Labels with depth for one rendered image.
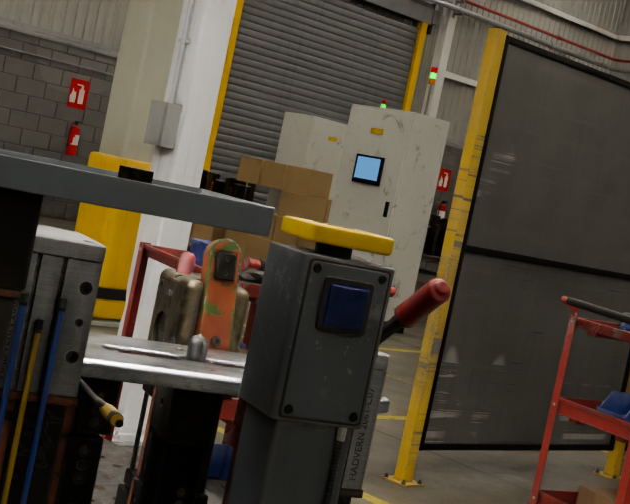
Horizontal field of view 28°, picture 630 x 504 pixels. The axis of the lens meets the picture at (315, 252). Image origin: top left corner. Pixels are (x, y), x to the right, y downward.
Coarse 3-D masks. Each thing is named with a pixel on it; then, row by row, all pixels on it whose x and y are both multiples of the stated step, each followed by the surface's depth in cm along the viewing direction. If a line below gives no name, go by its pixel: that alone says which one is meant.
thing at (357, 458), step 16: (384, 368) 103; (368, 400) 103; (368, 416) 103; (352, 432) 103; (368, 432) 104; (352, 448) 103; (368, 448) 104; (352, 464) 103; (352, 480) 104; (352, 496) 104
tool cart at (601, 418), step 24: (576, 312) 468; (600, 312) 445; (624, 312) 472; (600, 336) 460; (624, 336) 445; (552, 408) 468; (576, 408) 460; (600, 408) 456; (624, 408) 465; (624, 432) 438; (624, 480) 433
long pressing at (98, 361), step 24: (96, 336) 120; (120, 336) 124; (96, 360) 106; (120, 360) 108; (144, 360) 112; (168, 360) 115; (216, 360) 122; (240, 360) 124; (144, 384) 107; (168, 384) 108; (192, 384) 109; (216, 384) 110; (240, 384) 111; (384, 408) 118
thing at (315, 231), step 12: (288, 216) 87; (288, 228) 86; (300, 228) 84; (312, 228) 83; (324, 228) 82; (336, 228) 83; (348, 228) 87; (312, 240) 82; (324, 240) 82; (336, 240) 83; (348, 240) 83; (360, 240) 84; (372, 240) 84; (384, 240) 84; (324, 252) 85; (336, 252) 85; (348, 252) 85; (372, 252) 84; (384, 252) 84
